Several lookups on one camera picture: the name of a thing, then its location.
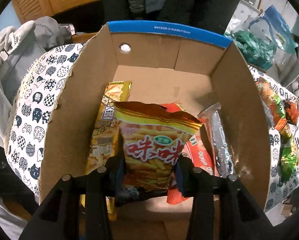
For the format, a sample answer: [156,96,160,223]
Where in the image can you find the silver foil snack packet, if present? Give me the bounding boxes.
[199,102,234,178]

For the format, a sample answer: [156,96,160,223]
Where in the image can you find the orange green rice cracker bag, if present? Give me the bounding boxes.
[255,77,287,132]

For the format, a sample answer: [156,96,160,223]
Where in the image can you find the red orange snack bag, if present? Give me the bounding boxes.
[160,101,216,205]

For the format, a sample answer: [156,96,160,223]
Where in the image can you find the long yellow snack pack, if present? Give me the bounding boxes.
[80,80,133,222]

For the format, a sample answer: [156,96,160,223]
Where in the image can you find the yellow fries snack bag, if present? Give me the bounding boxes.
[114,101,203,190]

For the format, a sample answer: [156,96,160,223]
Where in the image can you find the green snack bag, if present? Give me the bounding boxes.
[279,124,299,183]

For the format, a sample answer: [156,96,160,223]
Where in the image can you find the blue plastic bag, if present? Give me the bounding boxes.
[245,5,297,54]

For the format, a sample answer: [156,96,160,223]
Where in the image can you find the dark orange snack bag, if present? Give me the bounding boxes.
[284,99,299,126]

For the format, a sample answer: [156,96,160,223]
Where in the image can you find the cat pattern tablecloth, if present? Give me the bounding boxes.
[5,43,83,196]

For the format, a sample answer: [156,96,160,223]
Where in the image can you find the blue cardboard shoe box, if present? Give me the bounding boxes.
[39,20,272,240]

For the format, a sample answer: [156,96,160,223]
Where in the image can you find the grey white fleece clothes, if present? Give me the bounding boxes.
[0,16,71,147]

